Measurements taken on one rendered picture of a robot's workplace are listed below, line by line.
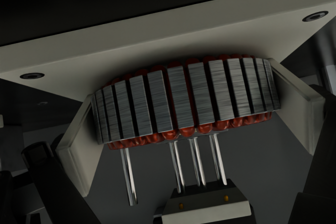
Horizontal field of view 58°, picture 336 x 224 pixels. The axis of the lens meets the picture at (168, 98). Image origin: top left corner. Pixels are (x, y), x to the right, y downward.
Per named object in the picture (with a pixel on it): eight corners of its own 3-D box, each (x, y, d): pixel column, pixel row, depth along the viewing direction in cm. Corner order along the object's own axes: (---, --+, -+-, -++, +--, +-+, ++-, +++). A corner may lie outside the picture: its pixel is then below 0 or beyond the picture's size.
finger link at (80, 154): (88, 197, 15) (73, 200, 15) (109, 131, 22) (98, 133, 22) (69, 146, 14) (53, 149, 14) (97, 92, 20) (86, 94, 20)
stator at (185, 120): (55, 81, 14) (67, 160, 14) (295, 31, 14) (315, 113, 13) (115, 101, 25) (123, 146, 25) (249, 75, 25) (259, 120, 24)
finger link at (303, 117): (309, 100, 13) (326, 97, 13) (261, 59, 20) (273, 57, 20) (311, 157, 14) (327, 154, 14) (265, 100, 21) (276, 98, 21)
